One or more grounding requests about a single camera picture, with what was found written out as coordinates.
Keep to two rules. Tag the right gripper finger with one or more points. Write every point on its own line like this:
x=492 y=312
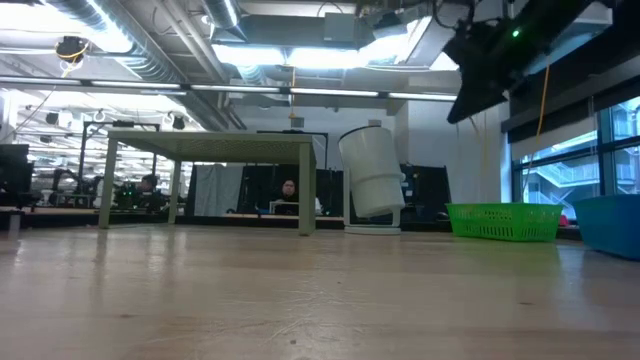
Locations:
x=477 y=102

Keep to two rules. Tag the green plastic basket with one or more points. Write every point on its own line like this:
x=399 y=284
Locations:
x=500 y=222

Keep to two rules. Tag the white tilted pen cup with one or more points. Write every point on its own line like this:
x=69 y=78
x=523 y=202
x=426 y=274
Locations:
x=372 y=175

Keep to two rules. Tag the red box beyond table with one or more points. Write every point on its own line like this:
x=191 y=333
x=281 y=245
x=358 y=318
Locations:
x=564 y=220

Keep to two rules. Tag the grey ceiling box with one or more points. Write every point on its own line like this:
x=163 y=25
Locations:
x=342 y=27

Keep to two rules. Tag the long ceiling light bar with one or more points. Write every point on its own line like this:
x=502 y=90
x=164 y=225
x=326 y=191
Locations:
x=325 y=92

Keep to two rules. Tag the blue plastic basket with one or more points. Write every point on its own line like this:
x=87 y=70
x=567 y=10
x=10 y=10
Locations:
x=610 y=225

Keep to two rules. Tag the person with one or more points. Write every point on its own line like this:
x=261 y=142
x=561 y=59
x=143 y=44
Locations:
x=288 y=192
x=147 y=187

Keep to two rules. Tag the black partition panel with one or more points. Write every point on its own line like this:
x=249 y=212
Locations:
x=260 y=185

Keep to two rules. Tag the pale green perforated shelf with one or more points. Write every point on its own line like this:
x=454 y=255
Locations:
x=210 y=146

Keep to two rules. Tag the white hanging cloth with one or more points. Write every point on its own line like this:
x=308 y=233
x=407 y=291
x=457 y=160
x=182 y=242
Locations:
x=215 y=190

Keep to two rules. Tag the black computer monitor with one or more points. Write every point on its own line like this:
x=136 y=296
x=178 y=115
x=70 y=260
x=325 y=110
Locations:
x=15 y=167

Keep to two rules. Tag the black window frame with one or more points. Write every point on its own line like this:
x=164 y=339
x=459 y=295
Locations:
x=602 y=150

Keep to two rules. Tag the ribbed silver air duct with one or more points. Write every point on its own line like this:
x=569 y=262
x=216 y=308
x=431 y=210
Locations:
x=222 y=12

